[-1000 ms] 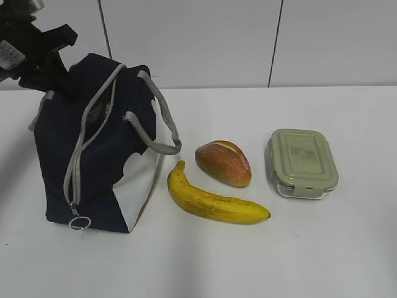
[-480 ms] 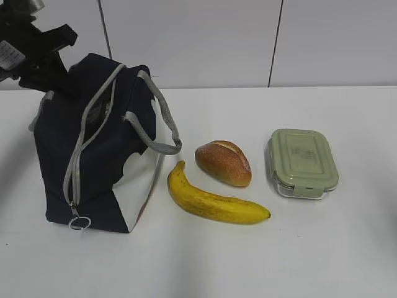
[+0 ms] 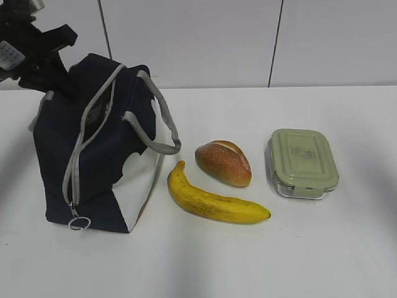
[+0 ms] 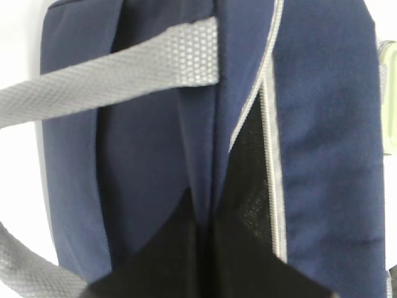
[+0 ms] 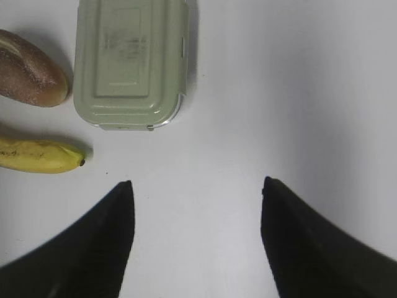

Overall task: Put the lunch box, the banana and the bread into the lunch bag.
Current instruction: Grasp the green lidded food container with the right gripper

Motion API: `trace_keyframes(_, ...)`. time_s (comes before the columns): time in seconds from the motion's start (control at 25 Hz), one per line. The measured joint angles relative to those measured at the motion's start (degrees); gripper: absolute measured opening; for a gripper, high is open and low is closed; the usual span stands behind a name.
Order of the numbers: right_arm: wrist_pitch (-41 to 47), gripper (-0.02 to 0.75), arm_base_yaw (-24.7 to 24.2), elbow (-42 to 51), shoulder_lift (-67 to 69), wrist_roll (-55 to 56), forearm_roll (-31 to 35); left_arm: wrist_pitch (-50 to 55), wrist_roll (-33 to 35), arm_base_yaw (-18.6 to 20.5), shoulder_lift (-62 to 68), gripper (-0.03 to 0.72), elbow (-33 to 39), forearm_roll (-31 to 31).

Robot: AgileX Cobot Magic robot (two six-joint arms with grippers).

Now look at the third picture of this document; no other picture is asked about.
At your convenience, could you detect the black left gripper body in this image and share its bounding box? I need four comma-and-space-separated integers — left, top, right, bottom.
1, 0, 78, 90

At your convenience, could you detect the yellow banana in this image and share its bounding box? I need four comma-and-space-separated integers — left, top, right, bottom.
167, 160, 271, 225

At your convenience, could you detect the navy white lunch bag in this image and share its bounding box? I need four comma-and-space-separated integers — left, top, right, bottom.
30, 53, 181, 233

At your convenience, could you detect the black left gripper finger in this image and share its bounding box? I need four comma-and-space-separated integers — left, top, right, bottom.
46, 52, 81, 99

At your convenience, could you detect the brown bread roll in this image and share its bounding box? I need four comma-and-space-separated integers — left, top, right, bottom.
195, 140, 252, 187

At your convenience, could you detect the green lid glass food container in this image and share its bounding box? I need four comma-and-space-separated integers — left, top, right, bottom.
268, 129, 339, 199

